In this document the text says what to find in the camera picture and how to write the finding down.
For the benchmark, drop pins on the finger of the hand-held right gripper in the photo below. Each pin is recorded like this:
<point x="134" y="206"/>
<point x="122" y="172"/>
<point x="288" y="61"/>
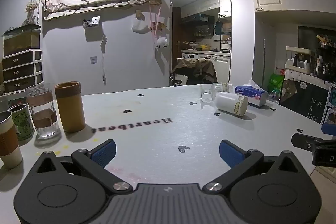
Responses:
<point x="329" y="129"/>
<point x="304" y="141"/>

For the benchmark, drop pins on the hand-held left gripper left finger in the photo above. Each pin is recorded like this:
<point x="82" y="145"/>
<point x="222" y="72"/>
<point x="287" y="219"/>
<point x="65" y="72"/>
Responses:
<point x="104" y="152"/>

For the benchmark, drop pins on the brown bamboo cup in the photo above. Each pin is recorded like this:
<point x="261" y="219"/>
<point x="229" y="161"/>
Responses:
<point x="70" y="108"/>

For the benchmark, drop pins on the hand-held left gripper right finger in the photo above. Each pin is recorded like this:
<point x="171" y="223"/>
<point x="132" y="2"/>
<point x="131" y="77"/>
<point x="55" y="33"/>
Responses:
<point x="231" y="152"/>

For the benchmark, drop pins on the green plastic bag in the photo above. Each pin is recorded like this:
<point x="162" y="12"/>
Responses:
<point x="275" y="83"/>

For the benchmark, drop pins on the white kitchen cabinet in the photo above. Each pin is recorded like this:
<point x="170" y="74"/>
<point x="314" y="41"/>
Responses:
<point x="225" y="2"/>

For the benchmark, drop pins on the clear wine glass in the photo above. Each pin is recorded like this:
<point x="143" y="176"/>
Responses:
<point x="212" y="94"/>

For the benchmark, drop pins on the black chalkboard sign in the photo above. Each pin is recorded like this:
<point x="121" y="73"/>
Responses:
<point x="307" y="100"/>

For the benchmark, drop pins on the white storage rack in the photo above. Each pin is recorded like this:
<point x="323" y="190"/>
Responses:
<point x="299" y="60"/>

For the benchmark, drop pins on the blue tissue box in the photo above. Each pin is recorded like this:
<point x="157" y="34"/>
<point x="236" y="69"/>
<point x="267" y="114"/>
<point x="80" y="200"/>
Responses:
<point x="252" y="95"/>

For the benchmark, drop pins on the glass fish tank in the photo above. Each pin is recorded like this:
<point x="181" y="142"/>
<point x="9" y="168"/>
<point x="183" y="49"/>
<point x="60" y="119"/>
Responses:
<point x="22" y="40"/>

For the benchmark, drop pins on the white hanging bag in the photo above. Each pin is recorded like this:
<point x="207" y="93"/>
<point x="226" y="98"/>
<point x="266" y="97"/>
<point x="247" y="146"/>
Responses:
<point x="139" y="26"/>

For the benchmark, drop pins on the paper cup with brown sleeve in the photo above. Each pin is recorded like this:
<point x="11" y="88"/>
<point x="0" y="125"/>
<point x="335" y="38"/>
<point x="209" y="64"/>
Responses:
<point x="9" y="145"/>

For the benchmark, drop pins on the green printed cup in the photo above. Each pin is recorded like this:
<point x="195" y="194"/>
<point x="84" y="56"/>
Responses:
<point x="23" y="124"/>

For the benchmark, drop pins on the white drawer cabinet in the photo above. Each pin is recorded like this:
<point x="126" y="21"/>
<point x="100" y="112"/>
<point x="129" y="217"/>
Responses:
<point x="22" y="71"/>

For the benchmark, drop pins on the glass cup with brown sleeve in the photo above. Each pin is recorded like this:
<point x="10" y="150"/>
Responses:
<point x="43" y="113"/>

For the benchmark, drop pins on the white cup with yellow print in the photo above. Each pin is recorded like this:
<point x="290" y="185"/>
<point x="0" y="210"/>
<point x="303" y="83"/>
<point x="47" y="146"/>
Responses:
<point x="231" y="103"/>

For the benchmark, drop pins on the dried flower bunch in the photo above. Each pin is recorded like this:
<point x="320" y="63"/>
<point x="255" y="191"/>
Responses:
<point x="32" y="7"/>

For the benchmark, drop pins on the black range hood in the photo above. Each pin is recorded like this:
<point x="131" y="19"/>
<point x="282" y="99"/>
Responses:
<point x="197" y="18"/>

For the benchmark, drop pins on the chair with brown cloth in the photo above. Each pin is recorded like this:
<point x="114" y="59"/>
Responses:
<point x="194" y="70"/>

